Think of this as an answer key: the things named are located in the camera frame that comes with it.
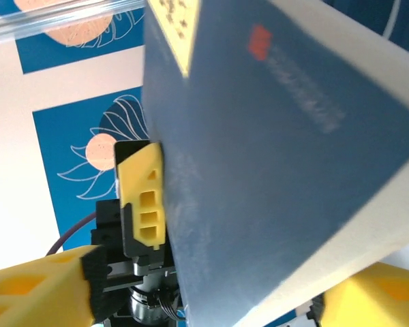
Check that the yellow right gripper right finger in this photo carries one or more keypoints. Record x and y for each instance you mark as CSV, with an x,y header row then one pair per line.
x,y
378,296

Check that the blue book with yellow label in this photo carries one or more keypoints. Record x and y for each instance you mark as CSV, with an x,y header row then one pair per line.
x,y
259,153

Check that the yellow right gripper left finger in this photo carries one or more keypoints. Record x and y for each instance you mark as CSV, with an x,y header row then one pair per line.
x,y
30,293

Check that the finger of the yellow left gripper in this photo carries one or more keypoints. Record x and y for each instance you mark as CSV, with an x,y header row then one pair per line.
x,y
139,177

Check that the aluminium frame post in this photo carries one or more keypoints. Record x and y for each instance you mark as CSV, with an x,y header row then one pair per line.
x,y
54,18

